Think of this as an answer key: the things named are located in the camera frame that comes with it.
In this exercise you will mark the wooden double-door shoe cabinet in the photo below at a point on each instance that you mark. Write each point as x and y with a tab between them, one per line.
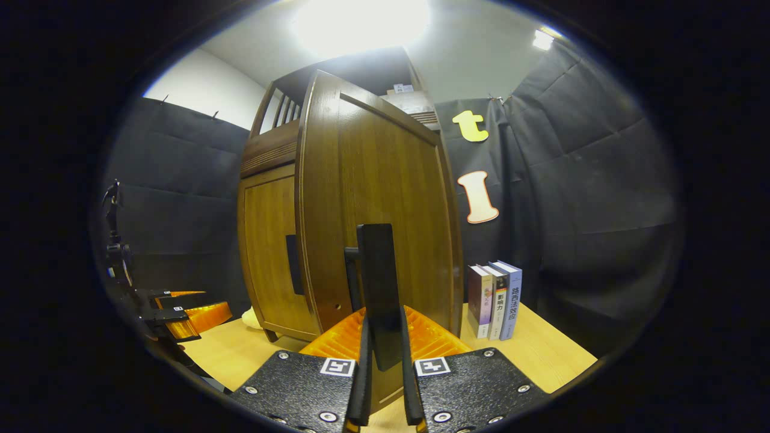
271	147

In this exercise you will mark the purple book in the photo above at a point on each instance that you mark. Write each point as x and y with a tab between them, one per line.
479	300

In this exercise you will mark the light blue book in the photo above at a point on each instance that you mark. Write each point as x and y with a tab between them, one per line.
511	300

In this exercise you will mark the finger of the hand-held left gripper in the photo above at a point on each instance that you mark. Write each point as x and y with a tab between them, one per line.
183	302
204	317

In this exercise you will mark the small ceiling light panel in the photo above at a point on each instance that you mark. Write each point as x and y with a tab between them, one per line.
543	39

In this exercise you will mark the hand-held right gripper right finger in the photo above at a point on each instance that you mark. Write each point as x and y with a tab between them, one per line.
411	391

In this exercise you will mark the wooden shoe cabinet door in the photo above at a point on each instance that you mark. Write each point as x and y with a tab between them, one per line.
385	168
271	240

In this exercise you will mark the large ceiling light panel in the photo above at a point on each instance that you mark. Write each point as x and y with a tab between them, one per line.
361	24

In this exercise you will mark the black backdrop cloth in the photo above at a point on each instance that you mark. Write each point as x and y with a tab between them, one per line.
589	180

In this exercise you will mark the cream round object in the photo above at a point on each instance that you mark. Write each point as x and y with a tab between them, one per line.
252	319

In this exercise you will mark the white book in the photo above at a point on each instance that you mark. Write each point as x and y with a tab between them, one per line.
499	307

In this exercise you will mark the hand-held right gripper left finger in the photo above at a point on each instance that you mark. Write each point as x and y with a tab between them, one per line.
364	385

